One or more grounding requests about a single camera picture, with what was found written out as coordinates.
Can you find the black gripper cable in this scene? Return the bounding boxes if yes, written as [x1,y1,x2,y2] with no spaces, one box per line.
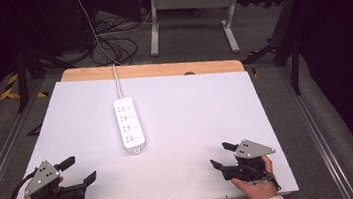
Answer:
[3,168,42,199]

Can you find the white power strip cable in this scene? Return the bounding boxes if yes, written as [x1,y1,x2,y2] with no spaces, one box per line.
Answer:
[74,0,124,104]

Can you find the black floor cables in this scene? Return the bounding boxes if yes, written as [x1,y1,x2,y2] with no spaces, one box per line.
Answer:
[85,5,158,70]

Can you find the black metal stand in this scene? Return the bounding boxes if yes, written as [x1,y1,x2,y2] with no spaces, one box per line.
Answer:
[235,0,311,101]
[5,0,83,114]

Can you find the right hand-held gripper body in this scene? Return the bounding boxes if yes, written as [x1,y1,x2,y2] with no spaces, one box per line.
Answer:
[218,135,283,199]

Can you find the white metal desk frame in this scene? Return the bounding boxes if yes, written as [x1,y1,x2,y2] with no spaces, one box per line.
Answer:
[144,0,248,63]

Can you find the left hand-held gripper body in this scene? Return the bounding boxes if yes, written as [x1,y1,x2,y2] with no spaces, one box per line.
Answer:
[20,154,89,199]

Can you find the person's right hand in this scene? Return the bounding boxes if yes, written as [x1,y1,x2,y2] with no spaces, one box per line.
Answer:
[228,154,280,199]

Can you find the dark cabinet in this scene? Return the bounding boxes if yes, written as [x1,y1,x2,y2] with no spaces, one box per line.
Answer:
[18,0,103,59]

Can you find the white power strip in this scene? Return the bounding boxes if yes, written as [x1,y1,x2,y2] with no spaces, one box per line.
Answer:
[112,95,148,156]

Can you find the aluminium rail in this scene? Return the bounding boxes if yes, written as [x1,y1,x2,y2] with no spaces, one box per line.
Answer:
[0,78,59,199]
[276,61,349,199]

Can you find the white board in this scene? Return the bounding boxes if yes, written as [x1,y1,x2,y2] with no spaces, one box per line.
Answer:
[0,55,301,199]

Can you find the yellow black floor tape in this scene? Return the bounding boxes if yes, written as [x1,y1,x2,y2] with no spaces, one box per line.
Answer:
[0,69,49,103]

